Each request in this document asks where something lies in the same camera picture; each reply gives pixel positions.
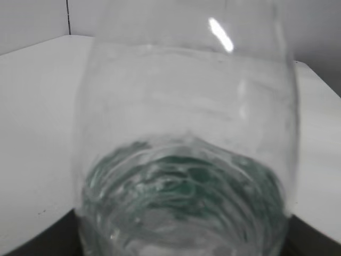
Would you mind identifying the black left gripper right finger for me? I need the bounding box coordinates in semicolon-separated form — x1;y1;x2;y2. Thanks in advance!
282;215;341;256

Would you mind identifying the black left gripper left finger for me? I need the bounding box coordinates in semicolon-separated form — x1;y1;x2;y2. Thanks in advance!
4;210;82;256

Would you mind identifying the clear Cestbon water bottle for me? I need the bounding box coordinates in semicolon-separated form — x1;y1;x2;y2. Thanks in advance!
72;1;299;255

